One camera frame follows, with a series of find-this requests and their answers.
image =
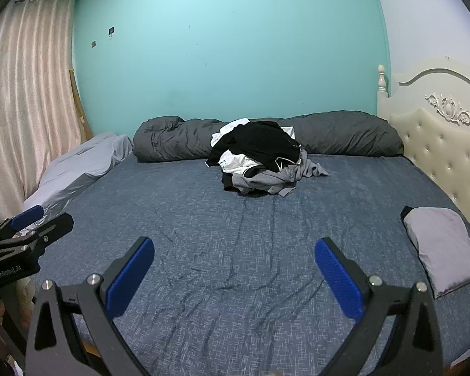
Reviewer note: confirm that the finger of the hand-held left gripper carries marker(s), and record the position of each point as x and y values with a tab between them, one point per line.
27	215
55	227

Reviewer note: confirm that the dark grey rolled duvet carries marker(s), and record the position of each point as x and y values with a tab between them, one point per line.
168	141

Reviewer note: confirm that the plain grey garment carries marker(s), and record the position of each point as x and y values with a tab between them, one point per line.
311	166

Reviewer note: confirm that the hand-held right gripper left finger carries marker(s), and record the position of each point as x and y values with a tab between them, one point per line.
131	278

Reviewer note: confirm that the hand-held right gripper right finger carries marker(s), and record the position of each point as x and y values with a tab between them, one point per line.
337	278

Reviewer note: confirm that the cream tufted headboard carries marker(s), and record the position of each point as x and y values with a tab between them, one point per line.
434	145

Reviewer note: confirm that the wooden board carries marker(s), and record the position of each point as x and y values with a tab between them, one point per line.
80	105

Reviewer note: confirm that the folded lilac grey garment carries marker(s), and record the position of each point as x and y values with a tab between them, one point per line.
440	246

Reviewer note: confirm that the black sweater with white trim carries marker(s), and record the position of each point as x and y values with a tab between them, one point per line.
258	141

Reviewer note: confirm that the white garment with black trim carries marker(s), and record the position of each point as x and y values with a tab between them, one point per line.
235	165

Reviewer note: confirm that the heathered grey sweatshirt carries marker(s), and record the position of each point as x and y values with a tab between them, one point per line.
258	182

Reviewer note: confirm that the folded black garment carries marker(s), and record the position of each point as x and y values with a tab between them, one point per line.
406	210

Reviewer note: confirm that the pale pink curtain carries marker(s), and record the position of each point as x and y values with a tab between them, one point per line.
23	105

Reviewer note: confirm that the bed with blue sheet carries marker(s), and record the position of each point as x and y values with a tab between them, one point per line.
219	262

